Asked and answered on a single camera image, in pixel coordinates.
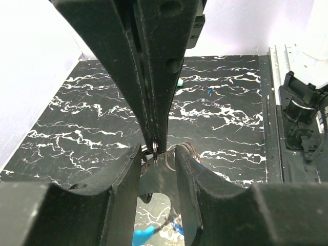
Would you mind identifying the blue key tag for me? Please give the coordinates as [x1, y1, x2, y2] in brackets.
[132, 226, 155, 246]

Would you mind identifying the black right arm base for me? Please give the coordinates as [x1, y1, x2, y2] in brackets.
[279, 71, 327, 162]

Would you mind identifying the aluminium frame rail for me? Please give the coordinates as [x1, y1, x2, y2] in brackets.
[268, 44, 297, 106]

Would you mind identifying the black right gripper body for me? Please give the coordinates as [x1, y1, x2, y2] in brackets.
[187, 0, 207, 49]

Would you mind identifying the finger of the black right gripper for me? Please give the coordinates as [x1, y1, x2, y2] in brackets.
[133, 1, 199, 153]
[52, 1, 155, 151]

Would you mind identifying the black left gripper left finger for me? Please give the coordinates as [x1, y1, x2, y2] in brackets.
[1, 144, 141, 245]

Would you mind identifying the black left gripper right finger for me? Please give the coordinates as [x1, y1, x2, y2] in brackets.
[175, 146, 327, 245]

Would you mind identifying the chain of silver keyrings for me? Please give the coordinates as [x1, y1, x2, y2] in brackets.
[140, 142, 202, 172]

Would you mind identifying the mint green marker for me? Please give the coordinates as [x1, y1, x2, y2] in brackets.
[177, 79, 183, 87]

